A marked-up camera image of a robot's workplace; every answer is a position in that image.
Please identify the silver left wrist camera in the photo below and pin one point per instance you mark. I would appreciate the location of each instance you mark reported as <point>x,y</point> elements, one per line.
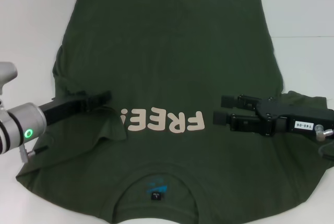
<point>6,73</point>

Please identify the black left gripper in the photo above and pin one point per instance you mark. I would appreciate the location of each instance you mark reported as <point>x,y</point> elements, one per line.
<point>62,110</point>

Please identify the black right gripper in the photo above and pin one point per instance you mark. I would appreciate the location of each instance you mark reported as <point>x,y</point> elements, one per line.
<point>281,122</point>

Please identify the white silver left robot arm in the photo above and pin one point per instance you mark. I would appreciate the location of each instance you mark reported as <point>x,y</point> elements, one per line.
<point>26,117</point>

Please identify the dark green printed t-shirt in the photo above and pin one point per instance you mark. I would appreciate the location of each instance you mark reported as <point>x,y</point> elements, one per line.
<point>167,51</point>

